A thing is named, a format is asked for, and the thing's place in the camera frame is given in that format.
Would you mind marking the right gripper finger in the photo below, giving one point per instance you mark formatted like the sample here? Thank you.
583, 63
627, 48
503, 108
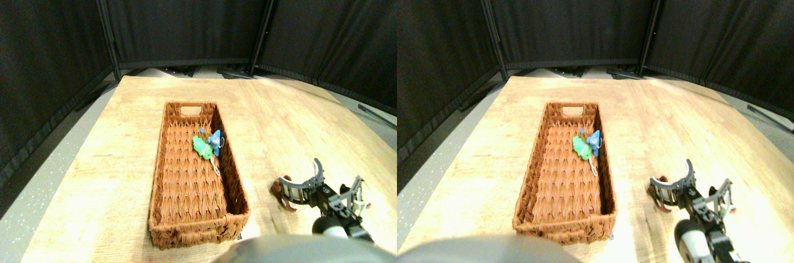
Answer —
669, 191
693, 175
321, 175
294, 190

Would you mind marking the small brown plush toy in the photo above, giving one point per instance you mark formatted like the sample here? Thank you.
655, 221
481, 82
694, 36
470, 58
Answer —
274, 187
652, 190

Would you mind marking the green plush toy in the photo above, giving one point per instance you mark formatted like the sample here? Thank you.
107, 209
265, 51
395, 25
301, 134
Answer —
201, 147
581, 147

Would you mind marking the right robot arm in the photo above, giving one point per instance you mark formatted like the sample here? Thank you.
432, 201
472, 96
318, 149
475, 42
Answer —
338, 229
701, 241

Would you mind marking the curtain stand foot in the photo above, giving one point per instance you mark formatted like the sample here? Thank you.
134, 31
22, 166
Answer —
481, 95
180, 71
625, 74
96, 95
237, 74
561, 71
769, 118
375, 116

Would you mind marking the brown wicker basket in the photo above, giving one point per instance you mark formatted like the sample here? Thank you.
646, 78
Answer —
186, 201
558, 201

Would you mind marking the curtain stand pole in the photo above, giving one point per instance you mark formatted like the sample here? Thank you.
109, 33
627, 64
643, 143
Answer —
656, 21
490, 21
268, 21
105, 21

